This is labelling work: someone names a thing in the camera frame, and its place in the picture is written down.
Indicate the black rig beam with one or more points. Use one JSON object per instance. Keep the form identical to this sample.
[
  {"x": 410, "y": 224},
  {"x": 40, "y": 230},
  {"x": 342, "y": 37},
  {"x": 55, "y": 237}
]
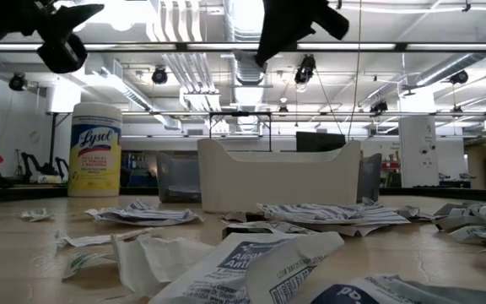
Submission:
[{"x": 175, "y": 46}]

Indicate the black monitor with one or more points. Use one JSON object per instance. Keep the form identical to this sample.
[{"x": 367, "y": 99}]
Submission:
[{"x": 319, "y": 142}]

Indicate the white square column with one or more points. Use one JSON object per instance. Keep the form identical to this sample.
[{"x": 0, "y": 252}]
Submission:
[{"x": 418, "y": 169}]

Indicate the white plastic bin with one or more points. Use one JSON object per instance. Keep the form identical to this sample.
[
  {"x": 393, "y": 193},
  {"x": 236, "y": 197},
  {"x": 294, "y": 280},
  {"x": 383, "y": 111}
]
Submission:
[{"x": 277, "y": 186}]

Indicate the blue striped white packet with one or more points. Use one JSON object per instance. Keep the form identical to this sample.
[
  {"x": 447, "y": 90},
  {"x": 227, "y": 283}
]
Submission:
[
  {"x": 331, "y": 213},
  {"x": 150, "y": 215}
]

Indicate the yellow Lysol wipes canister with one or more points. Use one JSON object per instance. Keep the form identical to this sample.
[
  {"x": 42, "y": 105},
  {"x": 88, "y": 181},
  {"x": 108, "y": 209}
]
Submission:
[{"x": 95, "y": 169}]

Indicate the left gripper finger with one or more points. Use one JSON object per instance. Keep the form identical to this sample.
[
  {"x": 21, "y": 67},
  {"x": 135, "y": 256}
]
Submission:
[{"x": 82, "y": 14}]

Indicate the green print white packet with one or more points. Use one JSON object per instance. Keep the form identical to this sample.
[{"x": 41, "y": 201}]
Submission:
[
  {"x": 80, "y": 262},
  {"x": 36, "y": 214}
]

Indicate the black ceiling lamp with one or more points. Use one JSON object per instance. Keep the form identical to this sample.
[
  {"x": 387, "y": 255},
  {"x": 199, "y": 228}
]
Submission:
[
  {"x": 159, "y": 75},
  {"x": 378, "y": 106},
  {"x": 17, "y": 81},
  {"x": 459, "y": 77}
]

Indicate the black background metal frame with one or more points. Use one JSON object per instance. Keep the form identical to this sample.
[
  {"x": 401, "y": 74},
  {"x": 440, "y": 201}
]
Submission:
[{"x": 239, "y": 113}]

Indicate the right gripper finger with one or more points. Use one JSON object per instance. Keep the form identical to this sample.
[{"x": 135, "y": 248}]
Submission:
[{"x": 270, "y": 42}]

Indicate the grey translucent plastic bin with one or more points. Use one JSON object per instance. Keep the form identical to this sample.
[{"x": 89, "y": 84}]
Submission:
[
  {"x": 369, "y": 177},
  {"x": 175, "y": 177}
]

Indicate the black hanging rig camera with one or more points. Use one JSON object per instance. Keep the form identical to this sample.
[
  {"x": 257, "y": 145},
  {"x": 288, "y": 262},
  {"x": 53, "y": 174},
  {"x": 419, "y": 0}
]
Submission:
[{"x": 306, "y": 67}]

